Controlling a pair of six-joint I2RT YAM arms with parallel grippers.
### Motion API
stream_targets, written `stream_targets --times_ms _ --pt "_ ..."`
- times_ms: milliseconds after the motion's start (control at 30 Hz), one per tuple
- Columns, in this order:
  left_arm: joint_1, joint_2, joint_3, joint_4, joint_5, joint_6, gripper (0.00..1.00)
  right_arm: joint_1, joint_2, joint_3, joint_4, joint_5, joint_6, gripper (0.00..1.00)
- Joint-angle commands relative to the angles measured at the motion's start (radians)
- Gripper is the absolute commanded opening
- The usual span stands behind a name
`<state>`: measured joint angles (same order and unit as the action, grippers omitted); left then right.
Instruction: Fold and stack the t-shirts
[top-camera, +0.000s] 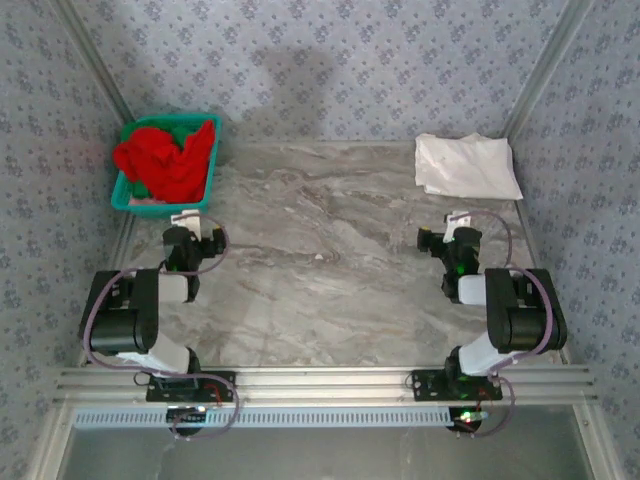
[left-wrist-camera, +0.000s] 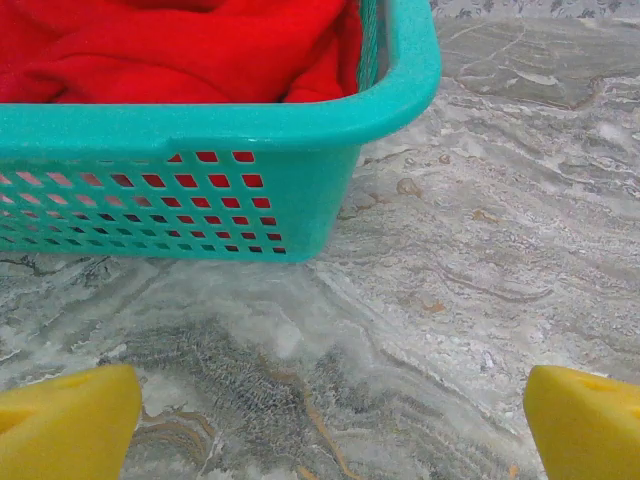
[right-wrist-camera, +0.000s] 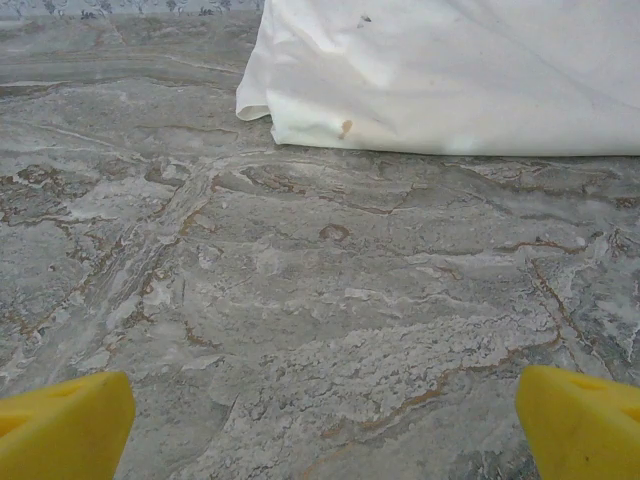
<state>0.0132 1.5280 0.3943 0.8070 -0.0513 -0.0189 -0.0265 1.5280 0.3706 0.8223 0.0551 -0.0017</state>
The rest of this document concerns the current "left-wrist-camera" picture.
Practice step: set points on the teal plastic laundry basket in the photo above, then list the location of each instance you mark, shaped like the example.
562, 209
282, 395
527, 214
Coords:
300, 130

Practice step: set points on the red t-shirt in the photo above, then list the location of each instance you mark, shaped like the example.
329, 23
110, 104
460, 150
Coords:
175, 50

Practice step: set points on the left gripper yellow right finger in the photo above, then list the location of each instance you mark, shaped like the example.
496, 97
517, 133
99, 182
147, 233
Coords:
590, 430

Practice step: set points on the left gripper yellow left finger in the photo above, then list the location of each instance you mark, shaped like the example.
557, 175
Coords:
65, 425

